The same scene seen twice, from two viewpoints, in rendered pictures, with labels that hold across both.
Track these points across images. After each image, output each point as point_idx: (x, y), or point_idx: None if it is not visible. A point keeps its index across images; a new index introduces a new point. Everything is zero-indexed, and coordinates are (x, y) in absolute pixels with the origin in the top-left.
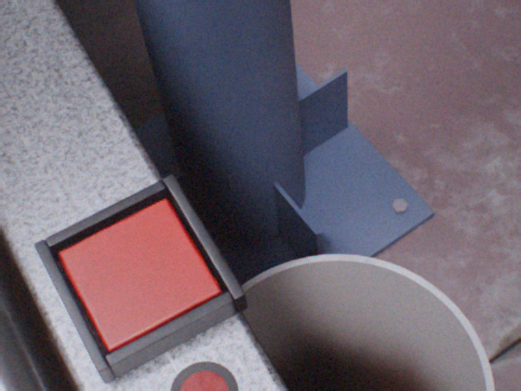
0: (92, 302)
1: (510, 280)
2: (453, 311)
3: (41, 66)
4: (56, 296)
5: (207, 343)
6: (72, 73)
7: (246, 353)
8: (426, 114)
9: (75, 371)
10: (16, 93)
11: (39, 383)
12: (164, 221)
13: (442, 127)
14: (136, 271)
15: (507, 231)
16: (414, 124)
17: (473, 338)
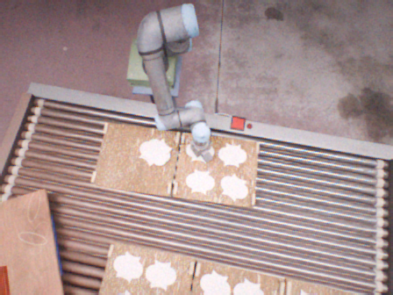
0: (238, 127)
1: (208, 107)
2: (221, 113)
3: (211, 118)
4: (233, 130)
5: (246, 123)
6: (214, 116)
7: (248, 121)
8: (178, 97)
9: (240, 133)
10: (212, 121)
11: (239, 135)
12: (235, 118)
13: (182, 97)
14: (238, 123)
15: (202, 102)
16: (178, 99)
17: (225, 114)
